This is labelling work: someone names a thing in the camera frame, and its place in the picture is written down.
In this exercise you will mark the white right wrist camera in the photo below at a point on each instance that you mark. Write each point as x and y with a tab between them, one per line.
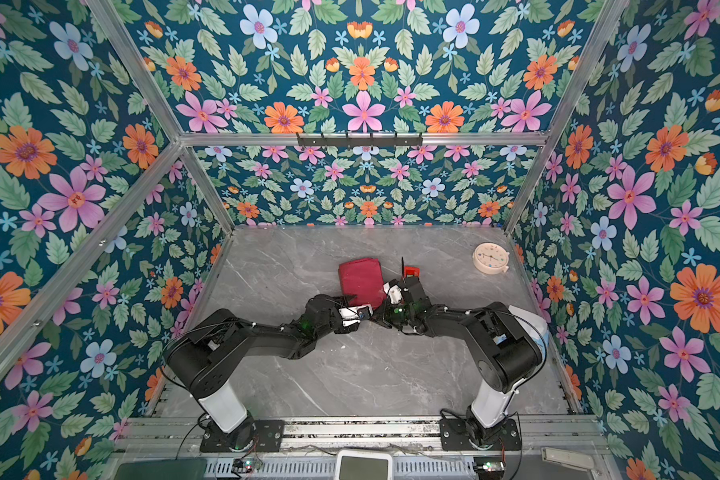
393	293

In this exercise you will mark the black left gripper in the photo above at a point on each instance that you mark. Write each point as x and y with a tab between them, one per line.
340	301

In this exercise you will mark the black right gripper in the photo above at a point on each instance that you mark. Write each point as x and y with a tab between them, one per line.
385	316

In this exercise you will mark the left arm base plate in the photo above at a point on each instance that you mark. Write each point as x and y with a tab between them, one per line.
251	435

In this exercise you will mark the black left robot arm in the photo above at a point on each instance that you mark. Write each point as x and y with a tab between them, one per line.
206	356

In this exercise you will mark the maroon wrapping paper sheet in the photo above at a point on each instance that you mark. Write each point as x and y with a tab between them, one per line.
362	282

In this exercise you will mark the red tape dispenser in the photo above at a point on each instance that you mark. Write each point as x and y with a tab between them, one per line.
409	271

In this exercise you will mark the white tissue paper piece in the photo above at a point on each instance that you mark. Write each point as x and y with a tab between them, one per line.
534	325

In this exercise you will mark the dark green pad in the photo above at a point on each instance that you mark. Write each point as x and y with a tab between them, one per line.
178	469

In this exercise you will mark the white power strip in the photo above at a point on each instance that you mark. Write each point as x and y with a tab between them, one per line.
568	459

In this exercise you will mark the white screen device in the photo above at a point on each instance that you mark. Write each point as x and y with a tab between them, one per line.
363	465

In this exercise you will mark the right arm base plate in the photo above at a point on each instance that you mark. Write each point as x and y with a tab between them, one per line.
459	433

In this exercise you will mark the black hook rail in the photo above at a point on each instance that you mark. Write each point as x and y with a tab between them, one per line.
346	140

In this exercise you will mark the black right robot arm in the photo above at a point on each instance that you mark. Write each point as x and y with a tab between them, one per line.
508	345

